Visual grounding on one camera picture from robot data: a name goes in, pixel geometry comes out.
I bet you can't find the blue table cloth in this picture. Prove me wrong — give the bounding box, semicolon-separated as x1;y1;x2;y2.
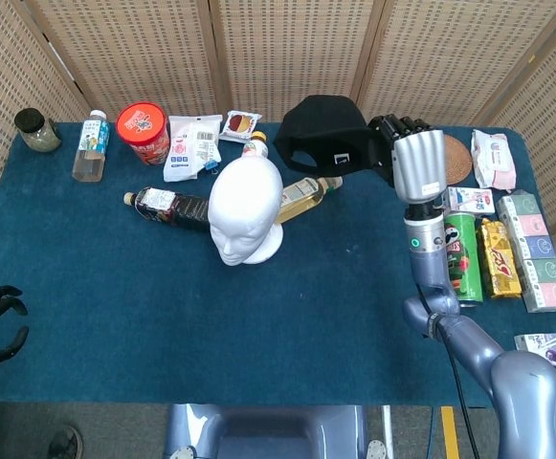
0;121;556;408

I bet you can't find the woven bamboo folding screen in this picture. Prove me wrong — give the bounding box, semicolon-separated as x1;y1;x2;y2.
0;0;556;269

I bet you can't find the glass jar black lid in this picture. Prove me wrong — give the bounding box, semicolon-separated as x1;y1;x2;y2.
13;107;63;154

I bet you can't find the pastel tissue multipack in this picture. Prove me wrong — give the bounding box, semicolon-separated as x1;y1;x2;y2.
496;189;556;314

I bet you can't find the white pink wet wipes pack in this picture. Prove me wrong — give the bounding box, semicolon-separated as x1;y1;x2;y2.
470;128;519;191

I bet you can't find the white blue milk carton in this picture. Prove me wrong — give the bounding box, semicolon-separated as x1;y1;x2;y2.
442;186;496;216

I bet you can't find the black shoe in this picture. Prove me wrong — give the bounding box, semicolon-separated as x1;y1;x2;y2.
47;424;85;459

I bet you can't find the clear water bottle blue label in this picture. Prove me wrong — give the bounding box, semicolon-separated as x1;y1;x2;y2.
71;109;111;184

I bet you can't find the green Pringles can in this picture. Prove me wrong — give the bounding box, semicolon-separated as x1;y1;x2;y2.
442;211;485;308

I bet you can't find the black baseball cap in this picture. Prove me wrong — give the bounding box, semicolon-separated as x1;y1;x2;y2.
272;95;396;186

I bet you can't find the round woven rattan coaster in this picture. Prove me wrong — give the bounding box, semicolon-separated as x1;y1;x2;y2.
442;133;474;186

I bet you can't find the small red yellow snack packet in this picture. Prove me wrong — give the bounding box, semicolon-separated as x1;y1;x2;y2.
218;110;263;143

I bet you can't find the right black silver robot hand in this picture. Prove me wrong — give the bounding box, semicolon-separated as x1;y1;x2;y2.
367;113;450;202

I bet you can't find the small bottle yellow cap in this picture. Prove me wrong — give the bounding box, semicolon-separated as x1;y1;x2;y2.
241;130;270;160

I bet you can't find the yellow oil bottle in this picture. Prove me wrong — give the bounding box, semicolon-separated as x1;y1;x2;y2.
276;175;345;225

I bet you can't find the red instant noodle cup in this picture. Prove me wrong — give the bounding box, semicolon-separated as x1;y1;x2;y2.
115;100;171;167

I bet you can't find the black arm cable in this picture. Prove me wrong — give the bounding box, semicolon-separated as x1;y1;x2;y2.
415;286;482;459

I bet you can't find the yellow snack package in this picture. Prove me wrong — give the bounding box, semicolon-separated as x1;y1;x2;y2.
477;218;523;299

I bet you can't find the white plastic food bag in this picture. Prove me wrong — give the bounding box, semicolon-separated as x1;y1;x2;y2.
163;114;224;184

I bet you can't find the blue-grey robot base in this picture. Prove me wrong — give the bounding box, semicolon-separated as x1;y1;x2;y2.
164;404;369;459

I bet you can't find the white foam mannequin head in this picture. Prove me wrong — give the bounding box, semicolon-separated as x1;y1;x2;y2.
207;156;285;267

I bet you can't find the small purple drink carton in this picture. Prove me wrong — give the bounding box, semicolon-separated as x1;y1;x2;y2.
514;332;556;368

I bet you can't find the dark soy sauce bottle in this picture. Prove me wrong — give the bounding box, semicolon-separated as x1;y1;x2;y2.
122;186;211;234

